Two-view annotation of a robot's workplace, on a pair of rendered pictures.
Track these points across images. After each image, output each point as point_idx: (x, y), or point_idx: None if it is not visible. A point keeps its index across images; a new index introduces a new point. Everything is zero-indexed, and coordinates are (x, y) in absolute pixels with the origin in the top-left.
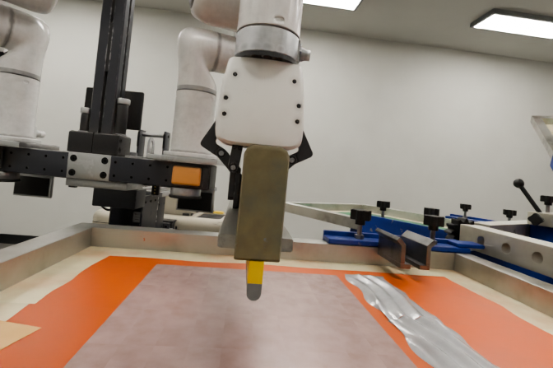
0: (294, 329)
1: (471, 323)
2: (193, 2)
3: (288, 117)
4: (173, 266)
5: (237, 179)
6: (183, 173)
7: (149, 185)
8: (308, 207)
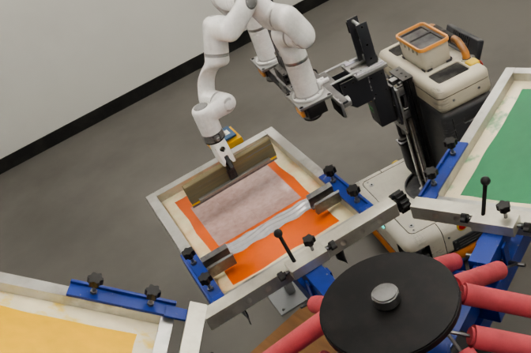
0: (241, 212)
1: (277, 238)
2: None
3: (219, 159)
4: (268, 167)
5: None
6: (297, 109)
7: (365, 61)
8: (494, 95)
